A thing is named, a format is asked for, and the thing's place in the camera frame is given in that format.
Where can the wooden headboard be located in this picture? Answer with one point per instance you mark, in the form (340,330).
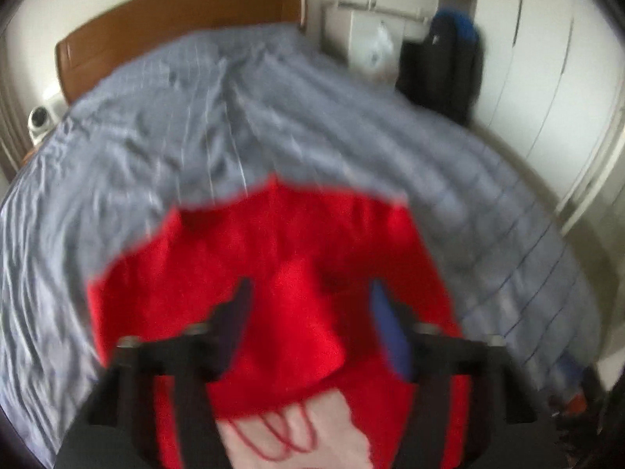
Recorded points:
(185,10)

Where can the white security camera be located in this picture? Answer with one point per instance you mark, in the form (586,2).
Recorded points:
(39,119)

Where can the white plastic bag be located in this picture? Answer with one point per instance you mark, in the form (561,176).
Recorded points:
(380,46)

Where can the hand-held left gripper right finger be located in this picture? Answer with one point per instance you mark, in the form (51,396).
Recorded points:
(390,332)

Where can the red sweater with white print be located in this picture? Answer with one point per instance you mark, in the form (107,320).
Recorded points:
(293,264)

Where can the white wardrobe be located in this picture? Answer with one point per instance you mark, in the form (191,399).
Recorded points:
(537,68)

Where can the black and blue jacket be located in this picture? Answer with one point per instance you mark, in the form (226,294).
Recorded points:
(439,73)

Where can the beige curtain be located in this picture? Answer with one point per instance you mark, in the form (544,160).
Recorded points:
(10,141)

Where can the white desk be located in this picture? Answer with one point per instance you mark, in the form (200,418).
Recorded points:
(361,34)

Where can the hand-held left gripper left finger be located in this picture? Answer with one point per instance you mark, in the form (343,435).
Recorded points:
(232,322)

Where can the blue-grey checked blanket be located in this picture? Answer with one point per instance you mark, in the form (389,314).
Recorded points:
(171,122)

